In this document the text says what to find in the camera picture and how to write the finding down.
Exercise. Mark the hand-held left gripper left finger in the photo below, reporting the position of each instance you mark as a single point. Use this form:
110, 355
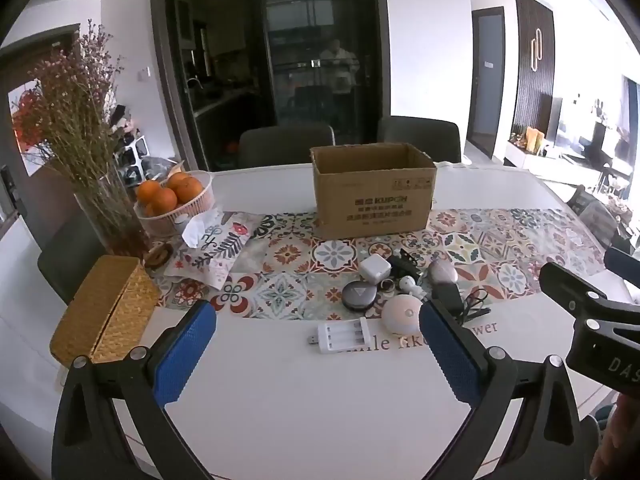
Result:
185, 350

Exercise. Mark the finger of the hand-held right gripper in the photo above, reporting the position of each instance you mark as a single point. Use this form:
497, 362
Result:
565, 285
625, 262

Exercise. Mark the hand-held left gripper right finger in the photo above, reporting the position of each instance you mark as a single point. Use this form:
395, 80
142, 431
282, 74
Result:
450, 355

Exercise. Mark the white astronaut figure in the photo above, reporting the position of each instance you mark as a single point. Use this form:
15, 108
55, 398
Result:
410, 286

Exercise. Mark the silver egg-shaped case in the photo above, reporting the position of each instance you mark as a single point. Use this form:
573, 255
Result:
444, 271

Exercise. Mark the brown cardboard box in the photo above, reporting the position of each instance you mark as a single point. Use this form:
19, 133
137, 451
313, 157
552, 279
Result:
370, 200

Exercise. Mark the person's right hand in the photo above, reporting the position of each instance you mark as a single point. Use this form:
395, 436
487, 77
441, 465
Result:
620, 440

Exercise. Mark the dark grey dining chair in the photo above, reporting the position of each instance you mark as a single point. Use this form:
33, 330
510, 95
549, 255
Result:
592, 215
285, 147
70, 260
420, 137

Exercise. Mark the pink round device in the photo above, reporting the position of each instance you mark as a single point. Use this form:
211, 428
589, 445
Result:
405, 315

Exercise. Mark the patterned tile-print table runner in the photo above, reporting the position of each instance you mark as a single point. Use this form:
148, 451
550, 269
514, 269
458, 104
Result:
500, 250

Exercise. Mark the woven straw box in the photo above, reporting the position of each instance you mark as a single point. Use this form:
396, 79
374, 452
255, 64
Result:
100, 305

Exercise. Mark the round wooden coaster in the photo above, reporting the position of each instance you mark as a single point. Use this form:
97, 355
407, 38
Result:
158, 255

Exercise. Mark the black clip holder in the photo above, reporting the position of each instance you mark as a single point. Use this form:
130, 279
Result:
402, 262

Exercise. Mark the black round device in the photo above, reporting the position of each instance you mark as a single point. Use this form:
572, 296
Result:
361, 297

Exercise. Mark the floral fabric tissue pouch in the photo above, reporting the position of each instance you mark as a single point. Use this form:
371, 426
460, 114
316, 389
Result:
220, 247

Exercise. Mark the white battery charger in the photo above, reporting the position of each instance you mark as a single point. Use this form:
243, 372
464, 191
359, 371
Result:
340, 337

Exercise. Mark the white cube charger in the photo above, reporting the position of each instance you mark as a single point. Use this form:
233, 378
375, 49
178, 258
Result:
375, 267

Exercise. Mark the white printed table cover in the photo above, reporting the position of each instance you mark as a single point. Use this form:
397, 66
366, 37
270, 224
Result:
300, 400

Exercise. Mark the white low cabinet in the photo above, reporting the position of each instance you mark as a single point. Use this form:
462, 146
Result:
540, 160

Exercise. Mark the white slatted fruit basket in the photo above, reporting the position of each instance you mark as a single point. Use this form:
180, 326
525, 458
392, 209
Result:
170, 222

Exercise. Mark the orange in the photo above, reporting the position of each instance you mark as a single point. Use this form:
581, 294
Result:
189, 189
149, 192
177, 178
165, 201

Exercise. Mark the glass vase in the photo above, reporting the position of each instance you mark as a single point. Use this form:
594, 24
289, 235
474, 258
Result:
112, 215

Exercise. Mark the cluttered white shelf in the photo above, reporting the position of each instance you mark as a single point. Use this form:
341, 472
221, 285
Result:
131, 145

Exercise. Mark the grey interior door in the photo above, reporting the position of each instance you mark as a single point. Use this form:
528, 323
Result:
489, 80

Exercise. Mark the dried pink flower bunch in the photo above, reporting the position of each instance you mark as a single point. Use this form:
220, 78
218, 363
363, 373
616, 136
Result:
70, 110

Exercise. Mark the dark glass sliding door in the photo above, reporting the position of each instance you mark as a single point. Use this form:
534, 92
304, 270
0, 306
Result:
270, 60

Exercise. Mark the dark slatted wall panel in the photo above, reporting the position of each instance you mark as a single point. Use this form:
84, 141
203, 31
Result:
535, 60

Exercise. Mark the red wall painting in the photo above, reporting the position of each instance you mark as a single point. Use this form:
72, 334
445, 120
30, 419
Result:
27, 130

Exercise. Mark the white wall switch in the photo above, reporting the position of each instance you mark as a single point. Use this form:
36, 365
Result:
144, 73

